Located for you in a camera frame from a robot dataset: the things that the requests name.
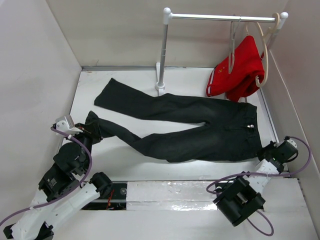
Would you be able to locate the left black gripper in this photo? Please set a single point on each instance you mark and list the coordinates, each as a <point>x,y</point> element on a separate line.
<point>83,126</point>

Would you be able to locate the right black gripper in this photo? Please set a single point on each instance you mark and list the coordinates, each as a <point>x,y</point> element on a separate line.
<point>271,145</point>

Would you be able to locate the black denim trousers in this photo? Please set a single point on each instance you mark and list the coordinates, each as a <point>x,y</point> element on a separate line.
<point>223,130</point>

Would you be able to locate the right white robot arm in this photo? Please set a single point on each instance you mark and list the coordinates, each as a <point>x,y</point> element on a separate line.
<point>240,196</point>

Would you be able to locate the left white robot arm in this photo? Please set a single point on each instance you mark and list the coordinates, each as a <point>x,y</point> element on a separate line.
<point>62,191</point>

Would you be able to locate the cream wooden hanger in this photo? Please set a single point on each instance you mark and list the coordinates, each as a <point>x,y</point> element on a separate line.
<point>267,39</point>

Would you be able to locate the grey metal trouser hanger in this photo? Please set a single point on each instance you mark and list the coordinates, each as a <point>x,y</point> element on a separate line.
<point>231,54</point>

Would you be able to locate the red garment with white stripes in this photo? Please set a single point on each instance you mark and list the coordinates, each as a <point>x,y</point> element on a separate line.
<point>241,82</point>

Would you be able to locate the silver foil tape strip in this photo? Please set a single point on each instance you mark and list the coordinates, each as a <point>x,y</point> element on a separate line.
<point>180,196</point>

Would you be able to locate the white and silver clothes rack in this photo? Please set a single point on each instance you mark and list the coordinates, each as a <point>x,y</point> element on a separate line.
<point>168,15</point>

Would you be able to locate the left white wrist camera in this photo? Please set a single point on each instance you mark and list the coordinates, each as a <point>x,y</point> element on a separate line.
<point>65,124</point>

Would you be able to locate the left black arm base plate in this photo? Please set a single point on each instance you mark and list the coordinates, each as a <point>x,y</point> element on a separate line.
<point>115,201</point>

